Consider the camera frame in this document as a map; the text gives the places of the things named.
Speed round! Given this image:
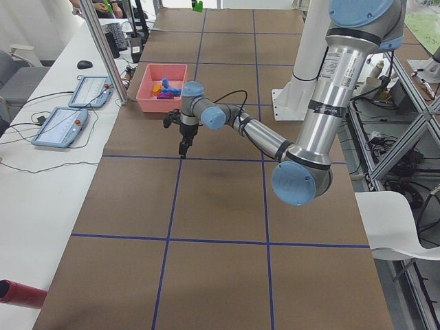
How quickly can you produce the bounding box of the black keyboard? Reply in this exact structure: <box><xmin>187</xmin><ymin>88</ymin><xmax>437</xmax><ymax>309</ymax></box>
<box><xmin>102</xmin><ymin>23</ymin><xmax>128</xmax><ymax>58</ymax></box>

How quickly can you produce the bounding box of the long blue block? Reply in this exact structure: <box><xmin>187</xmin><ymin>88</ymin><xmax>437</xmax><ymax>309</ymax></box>
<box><xmin>162</xmin><ymin>88</ymin><xmax>182</xmax><ymax>97</ymax></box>

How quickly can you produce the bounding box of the aluminium frame post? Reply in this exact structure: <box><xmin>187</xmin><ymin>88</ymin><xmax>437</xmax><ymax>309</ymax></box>
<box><xmin>79</xmin><ymin>0</ymin><xmax>128</xmax><ymax>105</ymax></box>

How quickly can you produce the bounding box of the red cylinder bottle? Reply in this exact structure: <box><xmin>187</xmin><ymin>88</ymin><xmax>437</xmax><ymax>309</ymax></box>
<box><xmin>1</xmin><ymin>279</ymin><xmax>47</xmax><ymax>309</ymax></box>

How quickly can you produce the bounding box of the green block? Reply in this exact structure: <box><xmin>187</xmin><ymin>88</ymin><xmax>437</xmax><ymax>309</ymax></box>
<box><xmin>192</xmin><ymin>0</ymin><xmax>204</xmax><ymax>12</ymax></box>

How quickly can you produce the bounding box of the far blue teach pendant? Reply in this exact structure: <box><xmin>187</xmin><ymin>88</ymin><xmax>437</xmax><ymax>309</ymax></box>
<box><xmin>68</xmin><ymin>76</ymin><xmax>113</xmax><ymax>109</ymax></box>

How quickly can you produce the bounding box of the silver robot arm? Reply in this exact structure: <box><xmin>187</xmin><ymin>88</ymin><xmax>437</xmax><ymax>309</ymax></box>
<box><xmin>164</xmin><ymin>1</ymin><xmax>406</xmax><ymax>206</ymax></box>

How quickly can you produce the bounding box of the white pedestal column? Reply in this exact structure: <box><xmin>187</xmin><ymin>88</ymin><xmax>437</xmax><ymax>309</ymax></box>
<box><xmin>272</xmin><ymin>0</ymin><xmax>330</xmax><ymax>121</ymax></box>

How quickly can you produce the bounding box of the black computer mouse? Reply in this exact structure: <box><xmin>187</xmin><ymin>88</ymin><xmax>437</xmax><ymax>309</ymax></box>
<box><xmin>77</xmin><ymin>60</ymin><xmax>94</xmax><ymax>69</ymax></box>

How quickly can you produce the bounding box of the purple block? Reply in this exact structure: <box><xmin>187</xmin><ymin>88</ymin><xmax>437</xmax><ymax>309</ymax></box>
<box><xmin>157</xmin><ymin>93</ymin><xmax>174</xmax><ymax>100</ymax></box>

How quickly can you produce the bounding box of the near blue teach pendant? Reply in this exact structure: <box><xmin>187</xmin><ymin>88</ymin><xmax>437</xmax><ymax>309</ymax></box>
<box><xmin>31</xmin><ymin>107</ymin><xmax>89</xmax><ymax>149</ymax></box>

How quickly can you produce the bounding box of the blue teach pendant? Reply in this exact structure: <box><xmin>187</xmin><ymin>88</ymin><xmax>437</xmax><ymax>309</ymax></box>
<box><xmin>31</xmin><ymin>107</ymin><xmax>89</xmax><ymax>149</ymax></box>
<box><xmin>68</xmin><ymin>76</ymin><xmax>113</xmax><ymax>109</ymax></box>

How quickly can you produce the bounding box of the pink plastic box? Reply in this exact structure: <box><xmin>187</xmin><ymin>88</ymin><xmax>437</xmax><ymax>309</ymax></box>
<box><xmin>136</xmin><ymin>63</ymin><xmax>187</xmax><ymax>113</ymax></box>

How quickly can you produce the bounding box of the orange block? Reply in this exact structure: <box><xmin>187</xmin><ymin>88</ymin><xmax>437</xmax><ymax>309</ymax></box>
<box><xmin>152</xmin><ymin>85</ymin><xmax>163</xmax><ymax>96</ymax></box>

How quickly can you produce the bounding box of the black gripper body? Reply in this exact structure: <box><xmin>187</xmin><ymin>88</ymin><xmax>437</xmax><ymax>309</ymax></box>
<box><xmin>179</xmin><ymin>124</ymin><xmax>199</xmax><ymax>144</ymax></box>

